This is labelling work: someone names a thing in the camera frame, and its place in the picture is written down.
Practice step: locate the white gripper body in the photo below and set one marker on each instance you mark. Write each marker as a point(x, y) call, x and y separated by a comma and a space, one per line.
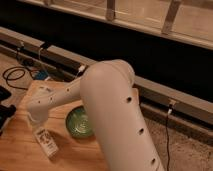
point(35, 124)

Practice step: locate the white labelled bottle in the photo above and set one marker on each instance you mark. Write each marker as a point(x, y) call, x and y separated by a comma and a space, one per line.
point(46, 141)

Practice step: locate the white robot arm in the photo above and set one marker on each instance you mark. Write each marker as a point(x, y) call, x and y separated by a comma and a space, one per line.
point(106, 91)

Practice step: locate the green ceramic bowl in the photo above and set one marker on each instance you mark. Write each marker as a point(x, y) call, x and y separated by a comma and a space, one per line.
point(77, 123)

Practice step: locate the black object at left edge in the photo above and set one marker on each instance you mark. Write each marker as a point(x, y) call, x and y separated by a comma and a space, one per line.
point(5, 112)

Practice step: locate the grey floor rail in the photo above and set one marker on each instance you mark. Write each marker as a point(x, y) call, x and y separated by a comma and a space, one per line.
point(191, 116)

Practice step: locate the window frame ledge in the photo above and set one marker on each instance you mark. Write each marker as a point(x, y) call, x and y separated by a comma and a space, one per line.
point(187, 21)

